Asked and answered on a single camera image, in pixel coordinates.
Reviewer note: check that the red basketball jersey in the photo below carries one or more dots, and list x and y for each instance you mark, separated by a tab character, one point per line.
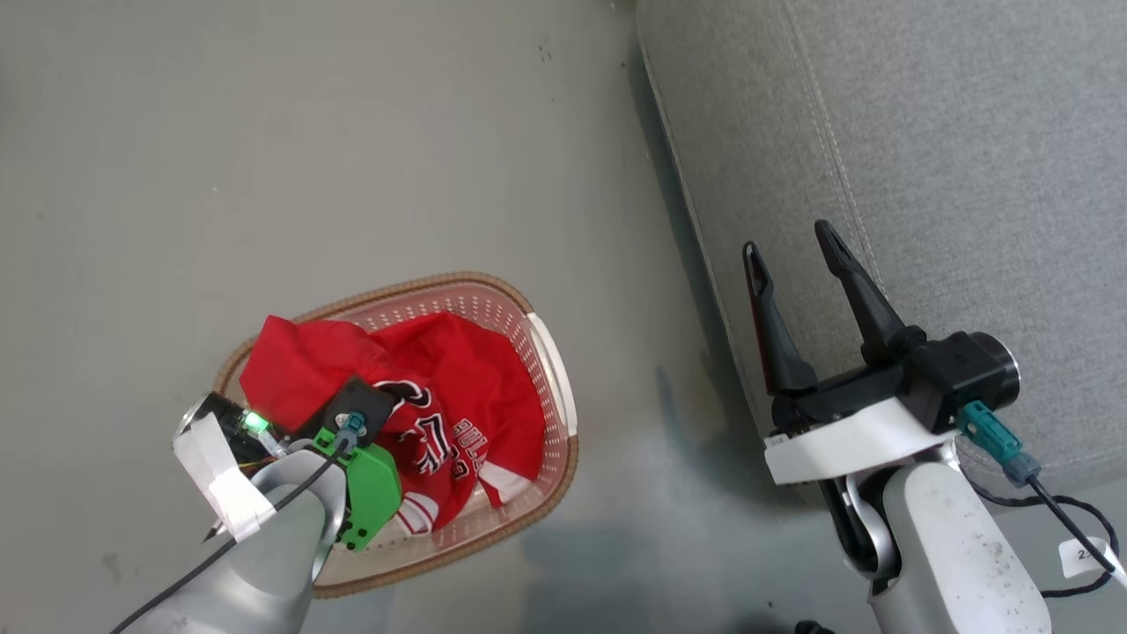
475	387

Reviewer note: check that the grey fabric sofa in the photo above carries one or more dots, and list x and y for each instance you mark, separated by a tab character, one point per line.
924	132

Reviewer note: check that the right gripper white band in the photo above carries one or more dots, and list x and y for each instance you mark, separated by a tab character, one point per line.
845	440

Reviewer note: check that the cream perforated laundry basket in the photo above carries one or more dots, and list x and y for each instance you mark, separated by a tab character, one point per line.
537	414

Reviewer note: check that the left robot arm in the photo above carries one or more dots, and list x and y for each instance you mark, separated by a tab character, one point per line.
264	572

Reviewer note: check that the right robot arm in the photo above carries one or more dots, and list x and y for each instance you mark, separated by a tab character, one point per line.
951	555

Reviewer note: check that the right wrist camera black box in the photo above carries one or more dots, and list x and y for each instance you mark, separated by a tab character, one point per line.
960	374

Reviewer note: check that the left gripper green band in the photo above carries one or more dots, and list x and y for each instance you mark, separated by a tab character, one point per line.
374	489

